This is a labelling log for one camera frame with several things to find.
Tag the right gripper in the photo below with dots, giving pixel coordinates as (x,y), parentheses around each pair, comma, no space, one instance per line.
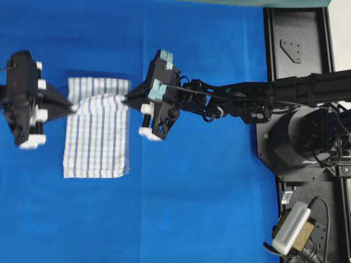
(156,97)

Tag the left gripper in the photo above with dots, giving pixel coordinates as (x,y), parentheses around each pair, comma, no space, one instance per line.
(21,99)

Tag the blue white striped towel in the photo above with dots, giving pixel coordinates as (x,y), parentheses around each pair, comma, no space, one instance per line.
(97,133)

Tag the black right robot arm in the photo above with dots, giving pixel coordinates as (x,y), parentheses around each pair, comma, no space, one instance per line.
(323,133)

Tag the black triangular bracket plate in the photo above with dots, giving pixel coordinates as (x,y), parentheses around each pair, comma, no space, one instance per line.
(292,50)

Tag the black aluminium table frame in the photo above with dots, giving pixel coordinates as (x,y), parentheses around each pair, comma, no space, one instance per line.
(298,178)

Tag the white depth camera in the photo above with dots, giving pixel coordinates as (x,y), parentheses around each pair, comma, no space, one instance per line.
(290,228)

